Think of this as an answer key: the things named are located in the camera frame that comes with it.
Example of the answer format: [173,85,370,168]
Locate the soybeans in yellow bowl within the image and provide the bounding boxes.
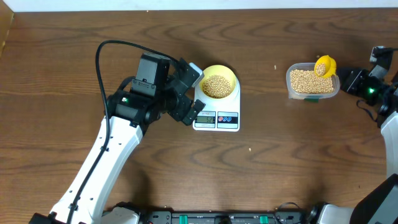
[202,75,232,98]

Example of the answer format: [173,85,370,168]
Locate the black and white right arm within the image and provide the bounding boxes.
[307,46,397,224]

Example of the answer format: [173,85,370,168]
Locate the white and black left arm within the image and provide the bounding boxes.
[30,53,205,224]

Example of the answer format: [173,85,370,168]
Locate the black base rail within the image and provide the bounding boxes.
[138,210,310,224]

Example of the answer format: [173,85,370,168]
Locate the white digital kitchen scale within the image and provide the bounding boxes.
[193,77,241,132]

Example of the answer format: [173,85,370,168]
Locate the clear container of soybeans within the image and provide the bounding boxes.
[286,63,340,101]

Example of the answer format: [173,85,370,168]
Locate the pale yellow plastic bowl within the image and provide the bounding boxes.
[198,65,238,99]

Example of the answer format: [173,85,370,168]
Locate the yellow measuring scoop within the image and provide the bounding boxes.
[314,55,336,78]

